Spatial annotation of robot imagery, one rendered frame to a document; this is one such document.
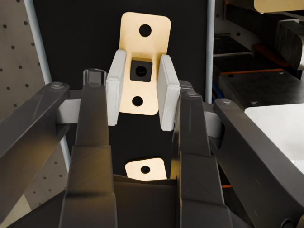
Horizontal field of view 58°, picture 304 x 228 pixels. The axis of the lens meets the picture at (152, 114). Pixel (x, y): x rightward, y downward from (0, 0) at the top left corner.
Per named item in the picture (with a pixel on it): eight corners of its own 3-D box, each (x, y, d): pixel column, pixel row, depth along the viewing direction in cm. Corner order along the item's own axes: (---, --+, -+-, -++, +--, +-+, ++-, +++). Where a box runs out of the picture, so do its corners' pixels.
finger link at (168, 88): (168, 84, 15) (181, 86, 15) (160, 54, 22) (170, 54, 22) (160, 130, 17) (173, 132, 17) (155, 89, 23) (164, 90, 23)
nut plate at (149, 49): (157, 114, 25) (158, 120, 24) (115, 110, 24) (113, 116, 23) (171, 16, 21) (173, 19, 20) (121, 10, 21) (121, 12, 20)
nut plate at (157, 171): (173, 216, 31) (175, 225, 29) (140, 221, 31) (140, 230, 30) (162, 155, 27) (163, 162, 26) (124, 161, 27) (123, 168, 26)
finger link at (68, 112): (101, 129, 15) (43, 124, 14) (111, 93, 19) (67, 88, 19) (102, 103, 14) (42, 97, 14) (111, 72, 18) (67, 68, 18)
